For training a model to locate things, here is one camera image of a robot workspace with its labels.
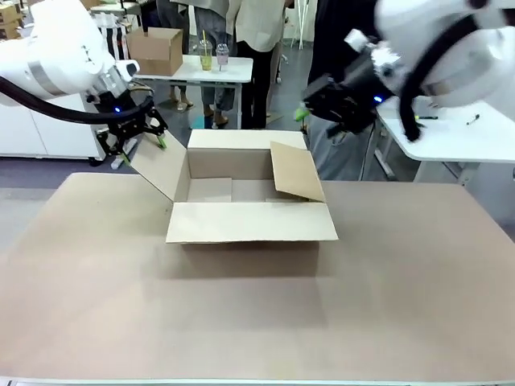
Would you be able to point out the black white striped bag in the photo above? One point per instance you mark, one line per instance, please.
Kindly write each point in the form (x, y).
(118, 42)

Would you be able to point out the white cabinet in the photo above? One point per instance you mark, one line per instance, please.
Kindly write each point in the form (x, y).
(48, 132)

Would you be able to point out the white desk with rounded corner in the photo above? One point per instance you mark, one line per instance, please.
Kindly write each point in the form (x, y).
(462, 140)

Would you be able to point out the white table with metal legs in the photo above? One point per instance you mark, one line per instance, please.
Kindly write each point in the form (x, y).
(189, 75)

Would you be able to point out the stacked brown cardboard boxes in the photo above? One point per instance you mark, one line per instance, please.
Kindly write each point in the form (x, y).
(10, 20)

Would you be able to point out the person in grey trousers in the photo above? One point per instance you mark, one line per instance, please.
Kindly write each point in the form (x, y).
(215, 24)

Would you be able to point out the person in black hoodie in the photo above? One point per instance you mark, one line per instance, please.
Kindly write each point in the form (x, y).
(330, 40)

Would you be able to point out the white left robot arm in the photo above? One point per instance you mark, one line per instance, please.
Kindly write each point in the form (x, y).
(60, 52)

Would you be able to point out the large brown cardboard box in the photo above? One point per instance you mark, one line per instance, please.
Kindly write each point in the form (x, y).
(249, 221)

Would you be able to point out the person with bare legs sandals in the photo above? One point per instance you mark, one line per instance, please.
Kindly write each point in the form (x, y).
(179, 96)

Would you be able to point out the clear cup green drink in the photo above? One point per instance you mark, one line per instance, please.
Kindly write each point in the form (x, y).
(206, 54)

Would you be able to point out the clear cup purple drink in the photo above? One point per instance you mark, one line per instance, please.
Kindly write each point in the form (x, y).
(222, 56)

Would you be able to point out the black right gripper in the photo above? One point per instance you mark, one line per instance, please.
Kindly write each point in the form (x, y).
(346, 98)

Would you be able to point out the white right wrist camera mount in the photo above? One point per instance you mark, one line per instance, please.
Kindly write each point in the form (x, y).
(356, 39)

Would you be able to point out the small brown cardboard box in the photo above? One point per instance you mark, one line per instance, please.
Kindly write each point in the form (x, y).
(155, 50)

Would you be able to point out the person in beige top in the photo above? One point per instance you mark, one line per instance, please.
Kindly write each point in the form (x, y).
(257, 24)

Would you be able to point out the teal floor mat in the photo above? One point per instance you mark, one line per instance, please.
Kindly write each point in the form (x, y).
(205, 121)

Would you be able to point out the green marker pen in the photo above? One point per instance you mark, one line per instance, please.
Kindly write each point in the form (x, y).
(426, 117)

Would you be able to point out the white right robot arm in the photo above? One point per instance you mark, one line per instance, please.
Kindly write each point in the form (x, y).
(483, 60)

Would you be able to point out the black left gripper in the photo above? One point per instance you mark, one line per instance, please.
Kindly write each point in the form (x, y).
(116, 114)

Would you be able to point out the white stand legs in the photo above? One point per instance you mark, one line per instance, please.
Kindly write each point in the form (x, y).
(299, 24)

